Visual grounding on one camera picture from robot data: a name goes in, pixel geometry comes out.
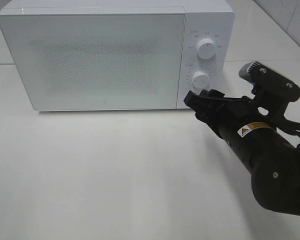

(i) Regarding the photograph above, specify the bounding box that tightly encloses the white microwave oven body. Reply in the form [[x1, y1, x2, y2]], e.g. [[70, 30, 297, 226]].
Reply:
[[0, 0, 235, 111]]

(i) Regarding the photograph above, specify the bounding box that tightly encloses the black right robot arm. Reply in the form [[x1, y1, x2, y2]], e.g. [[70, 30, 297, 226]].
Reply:
[[183, 90, 300, 216]]

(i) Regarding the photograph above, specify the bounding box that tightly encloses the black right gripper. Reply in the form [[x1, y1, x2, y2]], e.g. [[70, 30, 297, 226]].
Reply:
[[183, 89, 288, 140]]

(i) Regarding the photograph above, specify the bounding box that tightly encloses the white microwave knob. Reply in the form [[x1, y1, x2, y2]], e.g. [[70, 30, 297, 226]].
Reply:
[[195, 36, 217, 60], [191, 70, 210, 89]]

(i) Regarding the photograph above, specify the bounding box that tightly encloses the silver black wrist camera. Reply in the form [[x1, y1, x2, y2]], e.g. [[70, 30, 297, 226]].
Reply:
[[238, 61, 300, 102]]

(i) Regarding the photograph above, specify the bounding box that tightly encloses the upper white microwave knob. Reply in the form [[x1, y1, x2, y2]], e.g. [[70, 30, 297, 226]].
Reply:
[[195, 36, 217, 60]]

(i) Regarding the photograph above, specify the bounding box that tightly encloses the lower white microwave knob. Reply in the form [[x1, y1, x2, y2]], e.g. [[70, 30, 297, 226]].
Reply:
[[191, 70, 210, 89]]

